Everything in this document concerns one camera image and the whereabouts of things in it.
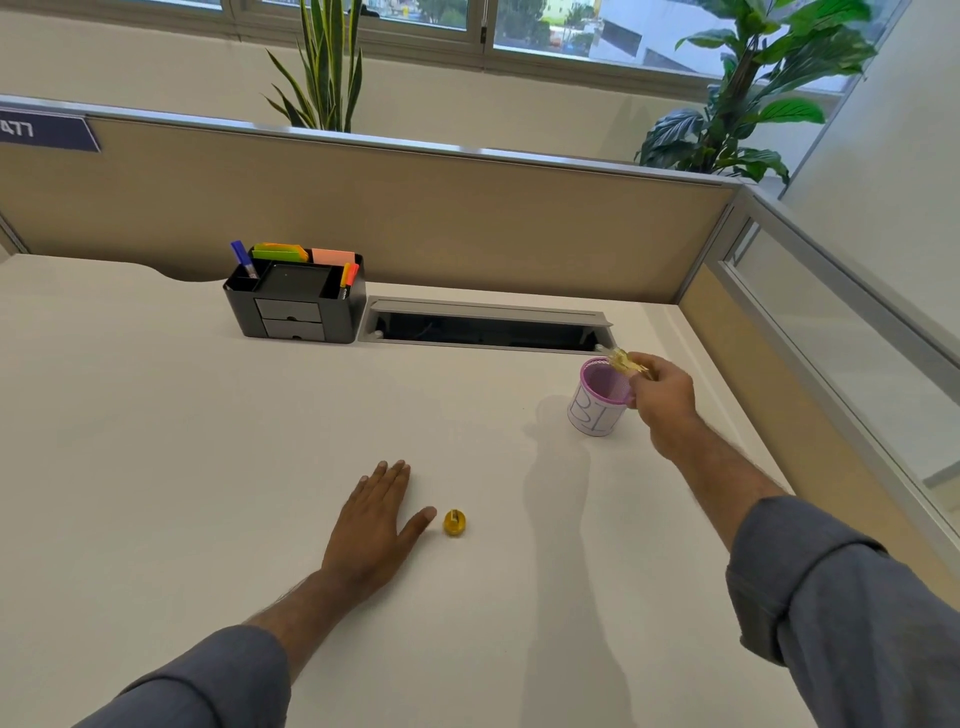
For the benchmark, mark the pink sticky notes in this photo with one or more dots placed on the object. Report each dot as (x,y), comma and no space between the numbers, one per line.
(333,257)

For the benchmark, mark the window frame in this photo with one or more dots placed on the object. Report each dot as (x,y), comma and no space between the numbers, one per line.
(480,34)

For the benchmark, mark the person's right fingers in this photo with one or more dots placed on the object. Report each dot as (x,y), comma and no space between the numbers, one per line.
(646,375)

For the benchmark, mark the person's right hand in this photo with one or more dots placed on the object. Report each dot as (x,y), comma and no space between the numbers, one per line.
(667,409)

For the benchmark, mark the person's left forearm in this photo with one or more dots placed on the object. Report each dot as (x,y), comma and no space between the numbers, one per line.
(217,660)

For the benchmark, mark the glass side partition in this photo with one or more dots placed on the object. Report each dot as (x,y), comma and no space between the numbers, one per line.
(832,352)

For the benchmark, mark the black desk organizer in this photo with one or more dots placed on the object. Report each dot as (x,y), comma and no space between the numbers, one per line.
(296,300)

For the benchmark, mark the green sticky notes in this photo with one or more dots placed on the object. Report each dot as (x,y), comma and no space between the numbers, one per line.
(276,256)

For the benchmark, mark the beige desk partition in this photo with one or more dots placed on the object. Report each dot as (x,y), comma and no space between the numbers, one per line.
(375,202)

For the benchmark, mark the person's right forearm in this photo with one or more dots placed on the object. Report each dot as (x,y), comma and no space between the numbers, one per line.
(795,577)

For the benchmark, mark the broad leaf plant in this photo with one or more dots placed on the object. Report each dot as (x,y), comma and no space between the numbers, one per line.
(750,97)

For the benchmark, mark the blue label plate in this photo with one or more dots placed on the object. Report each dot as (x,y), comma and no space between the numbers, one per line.
(45,131)

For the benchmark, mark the orange marker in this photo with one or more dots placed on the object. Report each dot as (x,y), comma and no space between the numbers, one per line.
(349,275)

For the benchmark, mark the purple mesh cup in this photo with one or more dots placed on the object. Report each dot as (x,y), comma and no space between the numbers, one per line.
(597,399)

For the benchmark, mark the blue marker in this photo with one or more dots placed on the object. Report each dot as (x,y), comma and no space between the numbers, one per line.
(244,259)

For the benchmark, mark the snake plant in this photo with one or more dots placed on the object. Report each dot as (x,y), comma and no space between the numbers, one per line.
(322,67)

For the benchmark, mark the person's left thumb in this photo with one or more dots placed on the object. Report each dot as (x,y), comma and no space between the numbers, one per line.
(420,522)

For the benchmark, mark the person's left hand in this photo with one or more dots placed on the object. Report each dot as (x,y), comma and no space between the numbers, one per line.
(369,534)

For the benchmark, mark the orange highlighter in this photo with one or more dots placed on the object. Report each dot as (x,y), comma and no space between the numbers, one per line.
(283,250)

